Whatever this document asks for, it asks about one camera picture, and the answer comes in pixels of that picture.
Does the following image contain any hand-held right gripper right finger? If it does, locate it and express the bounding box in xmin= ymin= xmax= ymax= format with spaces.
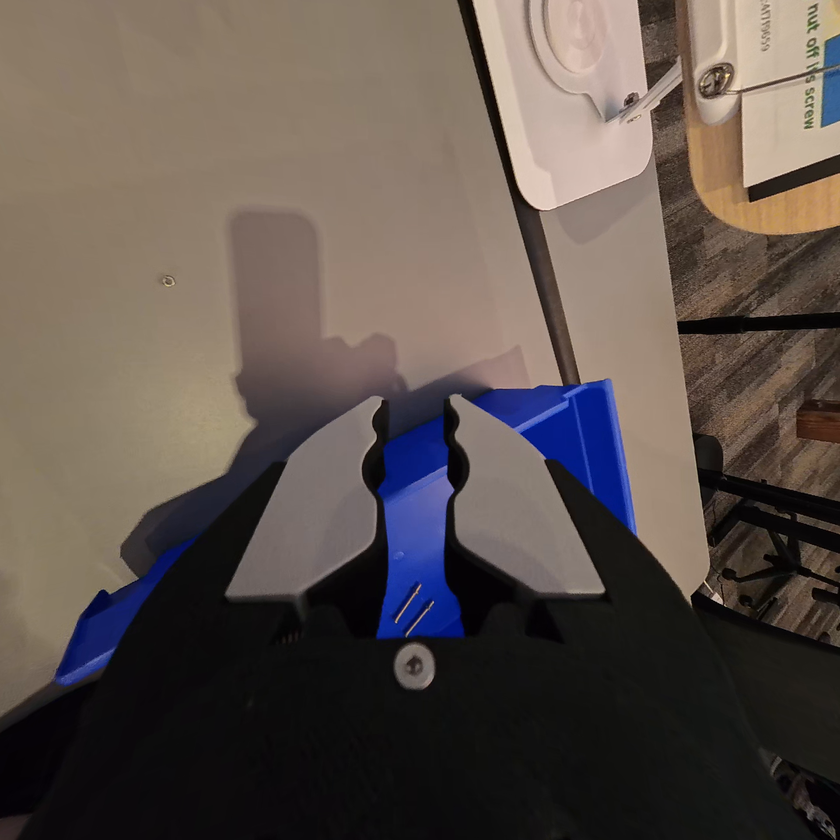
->
xmin=445 ymin=394 xmax=607 ymax=637

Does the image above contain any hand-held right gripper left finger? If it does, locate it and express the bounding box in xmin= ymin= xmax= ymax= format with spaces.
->
xmin=225 ymin=395 xmax=391 ymax=637

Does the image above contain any plain blue bin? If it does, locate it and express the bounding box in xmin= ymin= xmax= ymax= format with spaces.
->
xmin=56 ymin=379 xmax=637 ymax=686

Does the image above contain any black tripod stand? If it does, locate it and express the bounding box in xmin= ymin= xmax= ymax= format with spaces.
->
xmin=679 ymin=314 xmax=840 ymax=627

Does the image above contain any brown wooden bar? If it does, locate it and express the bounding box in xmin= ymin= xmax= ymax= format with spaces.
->
xmin=796 ymin=399 xmax=840 ymax=442

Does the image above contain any printed instruction sheet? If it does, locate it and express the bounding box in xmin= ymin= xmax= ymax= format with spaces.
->
xmin=742 ymin=0 xmax=840 ymax=201

